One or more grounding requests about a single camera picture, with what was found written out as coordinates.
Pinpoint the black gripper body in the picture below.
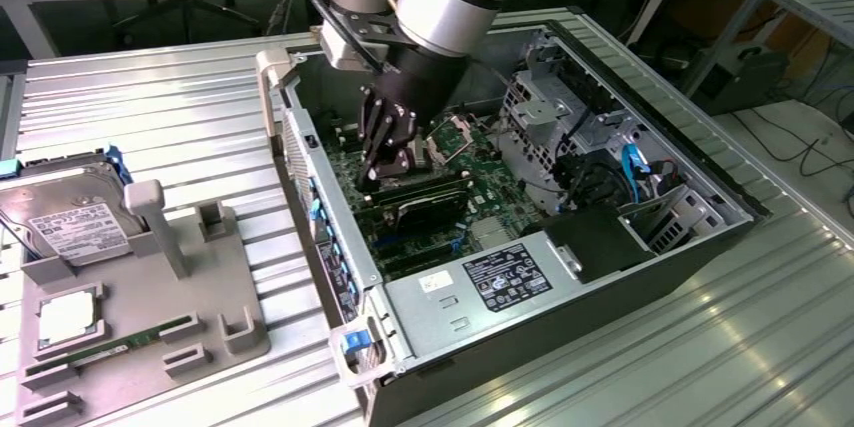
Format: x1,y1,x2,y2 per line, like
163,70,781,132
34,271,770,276
373,44,473,121

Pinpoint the black graphics card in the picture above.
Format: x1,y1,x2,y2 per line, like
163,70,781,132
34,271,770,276
352,186,473,238

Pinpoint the metal socket cover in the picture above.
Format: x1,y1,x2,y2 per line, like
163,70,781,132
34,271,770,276
426,114,486,156

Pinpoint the green motherboard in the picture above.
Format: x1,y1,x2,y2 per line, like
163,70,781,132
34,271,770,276
323,111,553,281

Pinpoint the silver drive cage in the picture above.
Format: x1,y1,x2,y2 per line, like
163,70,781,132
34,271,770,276
498,31,653,198

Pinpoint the black expansion slot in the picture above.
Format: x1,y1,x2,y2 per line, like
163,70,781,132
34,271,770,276
379,241,463,273

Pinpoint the silver power supply unit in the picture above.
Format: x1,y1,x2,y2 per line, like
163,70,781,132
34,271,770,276
383,239,593,363

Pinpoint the black air shroud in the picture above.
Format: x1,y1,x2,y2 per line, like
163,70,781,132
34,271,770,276
541,204,659,286

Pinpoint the black office chair base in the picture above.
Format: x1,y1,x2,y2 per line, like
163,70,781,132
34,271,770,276
106,0,266,48

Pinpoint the silver disk bay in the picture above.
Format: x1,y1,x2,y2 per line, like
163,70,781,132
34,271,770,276
617,184,734,253

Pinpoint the black box device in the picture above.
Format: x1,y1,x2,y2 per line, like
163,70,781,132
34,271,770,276
693,44,790,117

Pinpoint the black open PC case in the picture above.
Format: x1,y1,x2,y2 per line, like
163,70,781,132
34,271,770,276
255,18,775,427

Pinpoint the grey parts rack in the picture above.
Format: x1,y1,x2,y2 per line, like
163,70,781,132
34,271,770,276
12,179,272,427

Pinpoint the loose green RAM stick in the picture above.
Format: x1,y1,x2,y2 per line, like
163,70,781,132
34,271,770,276
39,317,195,366

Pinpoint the silver CPU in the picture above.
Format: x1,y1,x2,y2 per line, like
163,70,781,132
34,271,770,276
36,291,102,348

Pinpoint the metal slat shelf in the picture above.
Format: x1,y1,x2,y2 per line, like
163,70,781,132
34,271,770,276
683,0,854,98

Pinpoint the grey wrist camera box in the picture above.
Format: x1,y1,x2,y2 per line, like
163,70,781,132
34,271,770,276
318,14,409,71

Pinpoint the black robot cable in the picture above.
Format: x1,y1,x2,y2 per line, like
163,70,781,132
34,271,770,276
296,0,402,76

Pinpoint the black wire bundle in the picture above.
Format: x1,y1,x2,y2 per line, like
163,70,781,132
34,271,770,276
554,151,630,208

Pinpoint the blue wire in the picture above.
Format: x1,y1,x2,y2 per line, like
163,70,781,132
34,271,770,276
619,144,650,203

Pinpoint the hard disk with blue bracket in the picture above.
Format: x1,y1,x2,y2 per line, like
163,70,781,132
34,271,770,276
0,146,139,268

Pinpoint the black disk wire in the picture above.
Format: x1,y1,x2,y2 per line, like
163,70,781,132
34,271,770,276
0,211,39,256

